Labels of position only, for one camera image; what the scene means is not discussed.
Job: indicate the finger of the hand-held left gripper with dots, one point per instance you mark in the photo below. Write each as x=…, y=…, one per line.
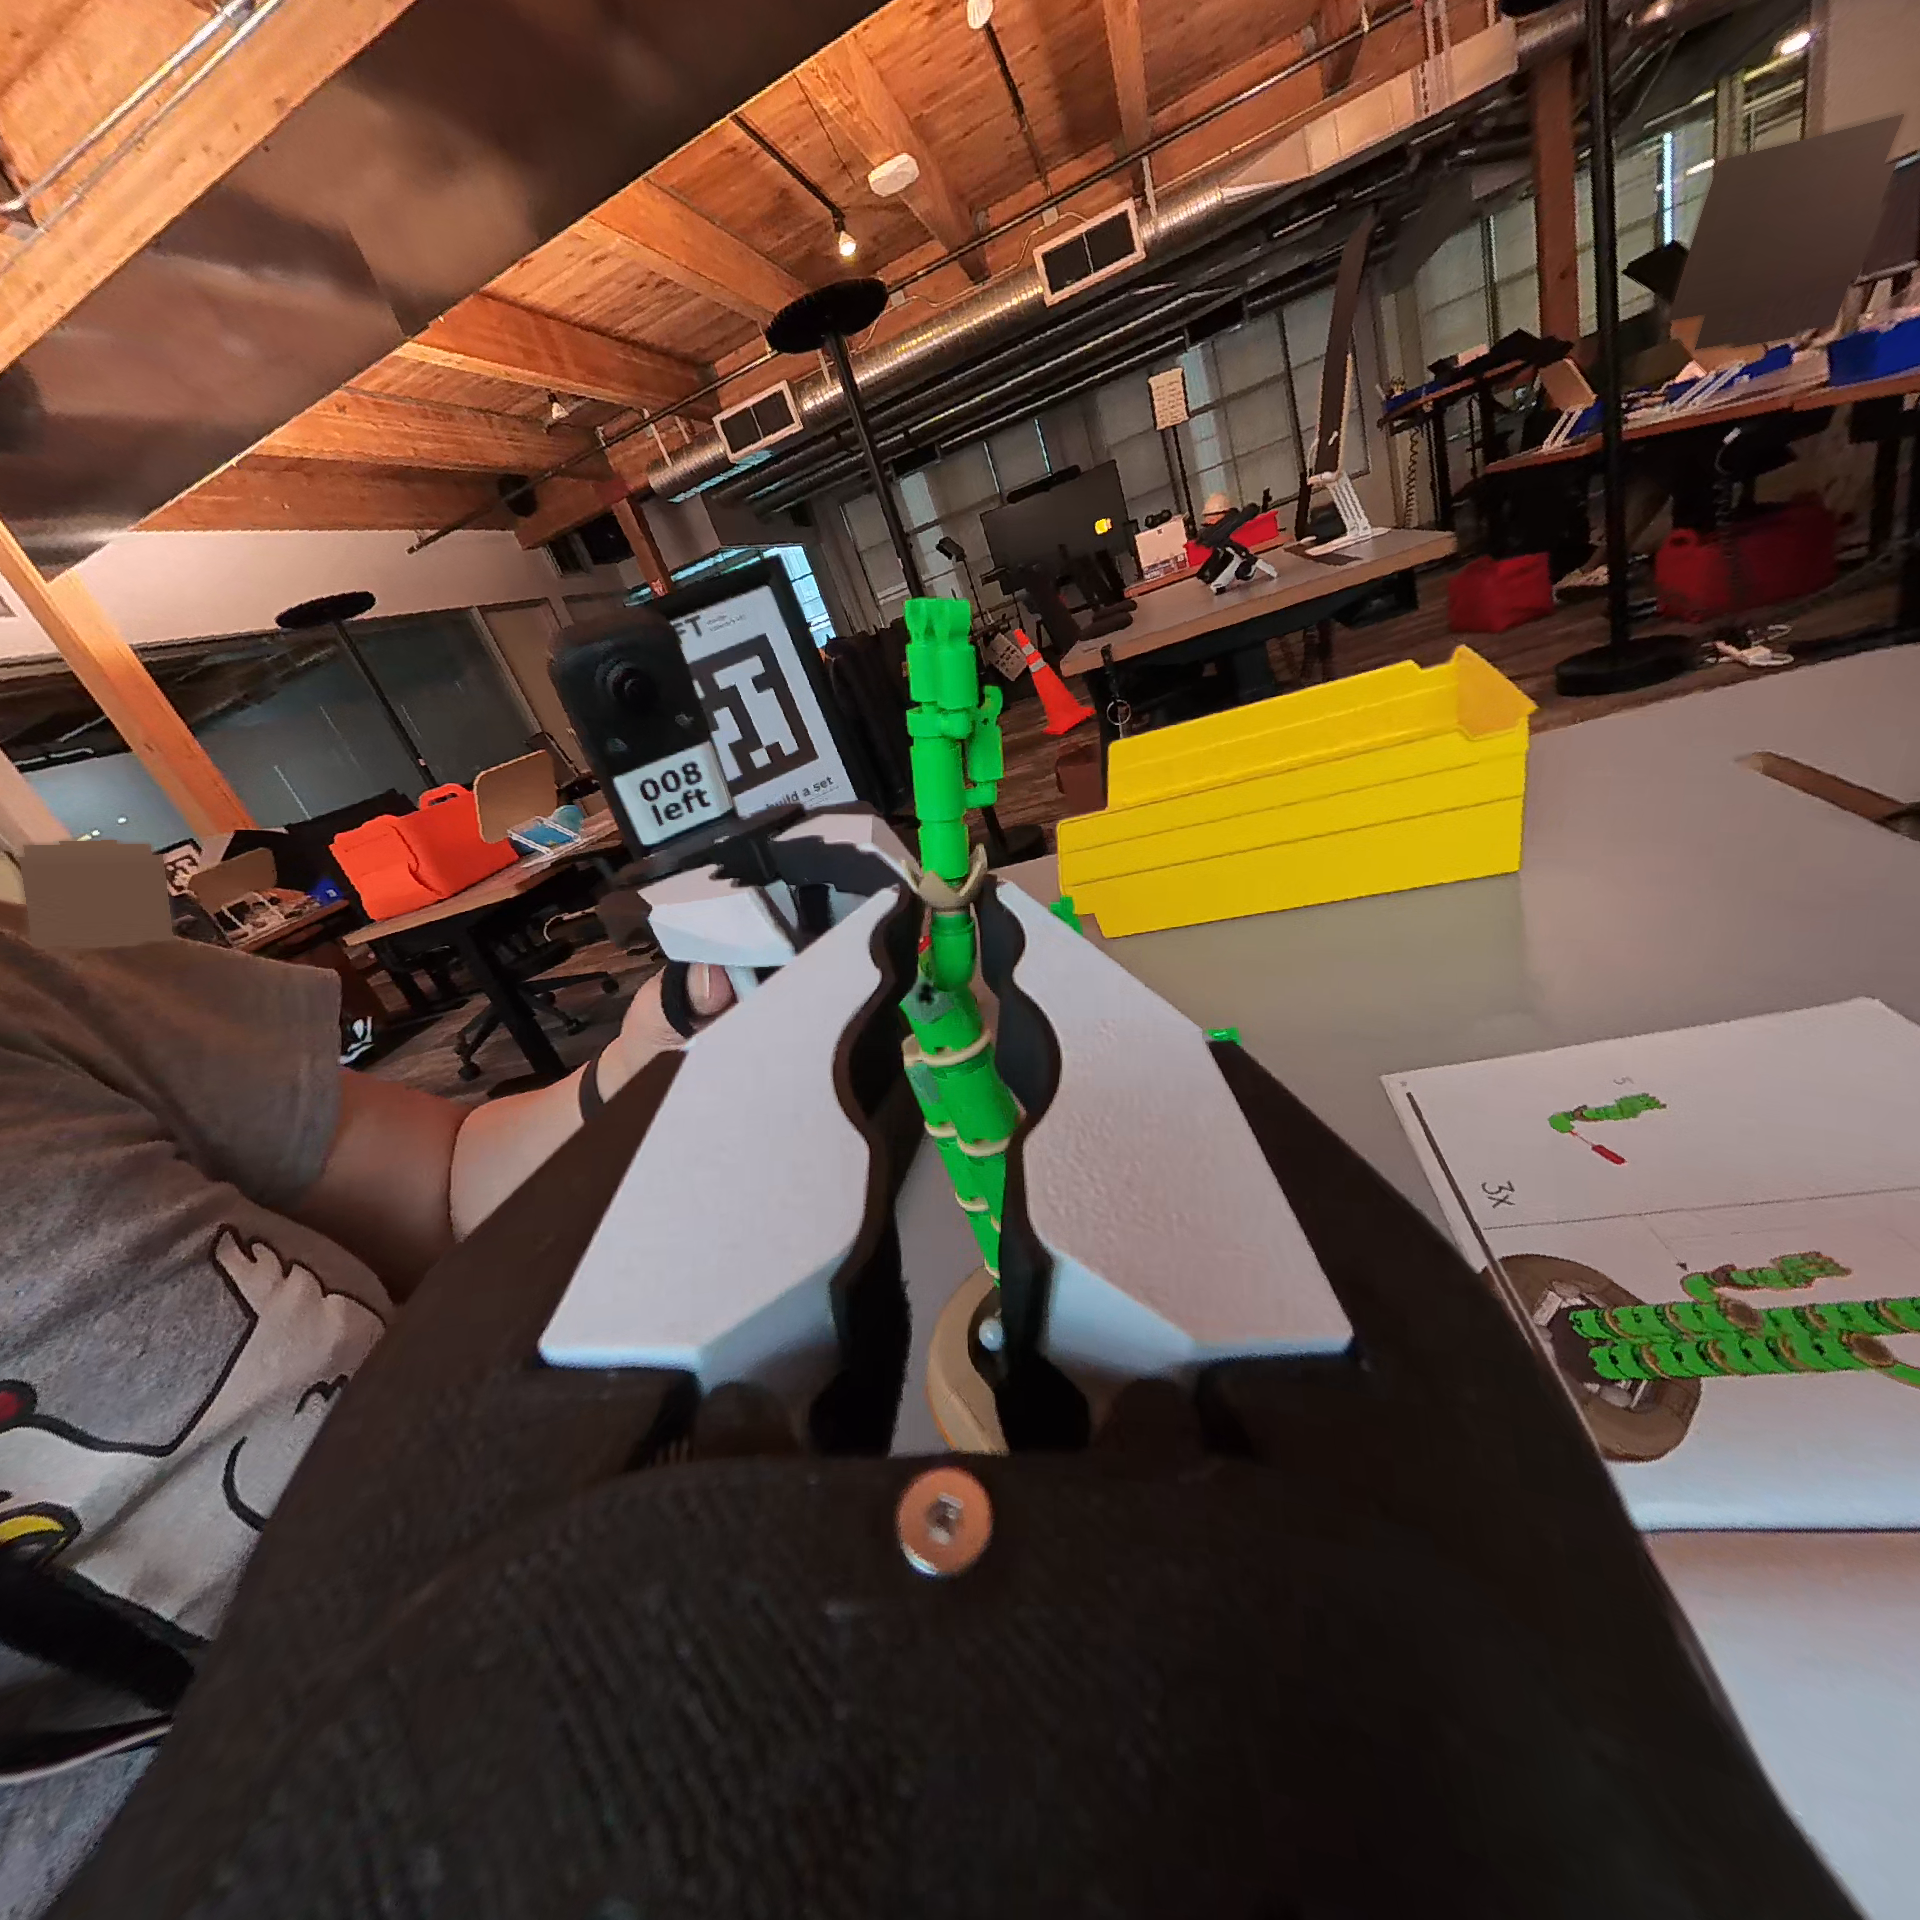
x=840, y=847
x=707, y=920

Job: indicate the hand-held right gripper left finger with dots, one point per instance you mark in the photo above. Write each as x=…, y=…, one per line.
x=720, y=1201

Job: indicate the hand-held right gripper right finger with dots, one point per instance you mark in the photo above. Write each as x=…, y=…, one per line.
x=1170, y=1201

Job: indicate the green lego bamboo plant model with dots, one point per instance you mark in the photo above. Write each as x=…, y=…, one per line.
x=968, y=1094

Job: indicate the person's left forearm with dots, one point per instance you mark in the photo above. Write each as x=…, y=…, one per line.
x=512, y=1155

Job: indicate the lego instruction booklet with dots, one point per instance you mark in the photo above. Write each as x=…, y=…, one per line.
x=1724, y=1411

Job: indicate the person's left hand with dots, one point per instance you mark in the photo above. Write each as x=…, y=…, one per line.
x=638, y=1037

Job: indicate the black office chair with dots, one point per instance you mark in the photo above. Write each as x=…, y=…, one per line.
x=523, y=985

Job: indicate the dark office desk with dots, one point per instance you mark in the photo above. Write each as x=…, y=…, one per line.
x=493, y=898

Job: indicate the orange bag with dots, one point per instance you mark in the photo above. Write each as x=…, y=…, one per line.
x=419, y=856

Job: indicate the orange traffic cone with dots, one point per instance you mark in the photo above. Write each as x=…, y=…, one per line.
x=1053, y=689

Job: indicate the white air vent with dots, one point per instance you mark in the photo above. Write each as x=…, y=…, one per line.
x=758, y=420
x=1088, y=254

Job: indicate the black computer monitor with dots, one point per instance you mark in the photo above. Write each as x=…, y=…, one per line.
x=1049, y=517

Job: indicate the stack of yellow plastic bins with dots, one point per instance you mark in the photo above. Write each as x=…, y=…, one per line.
x=1290, y=812

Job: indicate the white and black device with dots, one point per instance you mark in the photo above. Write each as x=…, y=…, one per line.
x=1240, y=571

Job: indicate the grey work table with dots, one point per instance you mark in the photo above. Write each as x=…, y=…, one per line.
x=1274, y=580

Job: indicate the red case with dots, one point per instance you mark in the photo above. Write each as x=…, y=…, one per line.
x=1253, y=528

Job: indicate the white paper sign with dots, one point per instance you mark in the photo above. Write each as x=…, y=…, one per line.
x=1170, y=399

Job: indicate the person in grey shirt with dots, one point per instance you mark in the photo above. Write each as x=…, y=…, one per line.
x=152, y=1201

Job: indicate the white stand with black board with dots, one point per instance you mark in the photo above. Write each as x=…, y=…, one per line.
x=1336, y=510

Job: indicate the small red bag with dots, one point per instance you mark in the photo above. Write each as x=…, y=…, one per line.
x=1499, y=592

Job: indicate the brown cardboard piece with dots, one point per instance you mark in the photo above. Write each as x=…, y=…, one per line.
x=1847, y=795

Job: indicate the large red bag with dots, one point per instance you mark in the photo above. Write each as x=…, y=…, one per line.
x=1756, y=564

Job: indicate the blue plastic bin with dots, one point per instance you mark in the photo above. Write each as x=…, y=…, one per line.
x=1876, y=357
x=1747, y=372

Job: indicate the grey display board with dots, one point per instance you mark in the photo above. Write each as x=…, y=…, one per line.
x=1784, y=239

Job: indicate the silver air duct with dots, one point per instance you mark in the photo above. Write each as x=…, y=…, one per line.
x=962, y=325

